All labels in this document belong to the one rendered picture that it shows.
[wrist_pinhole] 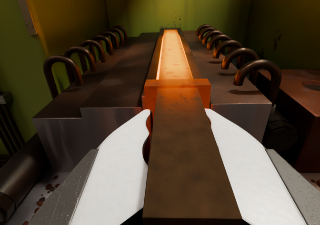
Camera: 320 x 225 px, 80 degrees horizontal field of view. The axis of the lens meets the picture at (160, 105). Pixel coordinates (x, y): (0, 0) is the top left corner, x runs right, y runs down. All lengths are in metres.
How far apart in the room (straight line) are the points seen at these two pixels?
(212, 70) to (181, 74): 0.07
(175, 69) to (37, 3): 0.23
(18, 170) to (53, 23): 0.23
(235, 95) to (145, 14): 0.48
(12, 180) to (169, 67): 0.16
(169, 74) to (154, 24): 0.46
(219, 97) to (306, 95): 0.09
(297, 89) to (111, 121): 0.19
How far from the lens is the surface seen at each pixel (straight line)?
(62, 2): 0.41
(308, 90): 0.25
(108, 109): 0.16
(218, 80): 0.21
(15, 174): 0.21
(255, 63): 0.18
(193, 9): 0.62
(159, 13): 0.62
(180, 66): 0.19
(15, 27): 0.35
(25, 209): 0.22
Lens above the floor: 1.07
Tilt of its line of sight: 28 degrees down
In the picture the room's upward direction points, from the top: 2 degrees counter-clockwise
